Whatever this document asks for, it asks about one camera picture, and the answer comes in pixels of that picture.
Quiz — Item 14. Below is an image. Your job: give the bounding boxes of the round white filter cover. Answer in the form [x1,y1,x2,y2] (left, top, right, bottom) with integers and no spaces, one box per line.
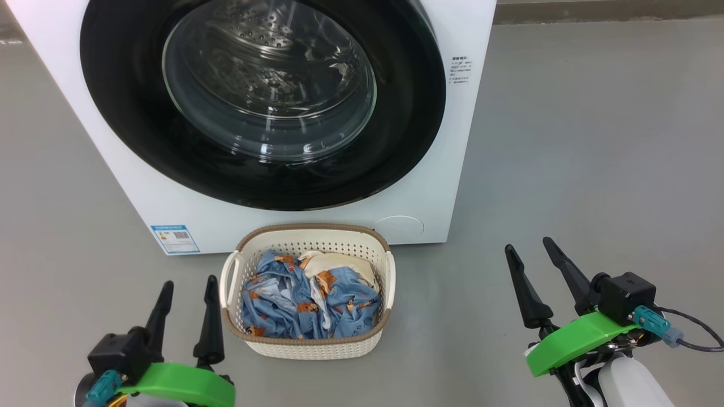
[372,215,425,245]

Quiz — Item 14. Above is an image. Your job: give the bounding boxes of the blue energy label sticker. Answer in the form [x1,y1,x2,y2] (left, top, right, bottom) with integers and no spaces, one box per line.
[150,225,201,255]

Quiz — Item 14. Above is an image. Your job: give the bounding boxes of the cream perforated laundry basket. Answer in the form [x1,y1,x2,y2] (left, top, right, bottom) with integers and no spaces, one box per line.
[219,223,396,361]

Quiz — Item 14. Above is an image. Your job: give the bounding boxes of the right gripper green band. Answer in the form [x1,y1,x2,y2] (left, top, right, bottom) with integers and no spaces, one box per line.
[505,237,645,378]

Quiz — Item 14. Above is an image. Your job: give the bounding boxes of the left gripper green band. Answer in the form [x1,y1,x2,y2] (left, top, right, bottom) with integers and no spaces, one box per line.
[117,275,236,407]

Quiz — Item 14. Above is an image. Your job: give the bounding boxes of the cream cloth garment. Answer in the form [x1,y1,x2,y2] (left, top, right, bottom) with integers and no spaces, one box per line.
[298,251,378,292]

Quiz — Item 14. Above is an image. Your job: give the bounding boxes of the white front-load washing machine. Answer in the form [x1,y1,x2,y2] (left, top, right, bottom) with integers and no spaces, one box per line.
[6,0,497,256]

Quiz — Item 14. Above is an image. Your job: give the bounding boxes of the blue cartoon print pants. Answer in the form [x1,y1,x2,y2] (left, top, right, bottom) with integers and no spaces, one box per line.
[242,250,317,340]

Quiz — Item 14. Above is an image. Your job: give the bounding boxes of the thin black cable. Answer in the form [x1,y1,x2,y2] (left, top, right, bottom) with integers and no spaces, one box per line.
[656,307,724,353]

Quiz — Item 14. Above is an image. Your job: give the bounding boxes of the black round glass washer door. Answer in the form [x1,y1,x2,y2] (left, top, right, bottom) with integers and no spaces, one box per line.
[80,0,447,211]

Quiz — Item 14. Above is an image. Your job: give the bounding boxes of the teal cable connector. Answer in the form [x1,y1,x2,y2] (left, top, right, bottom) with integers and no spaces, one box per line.
[633,306,685,348]
[85,370,122,407]

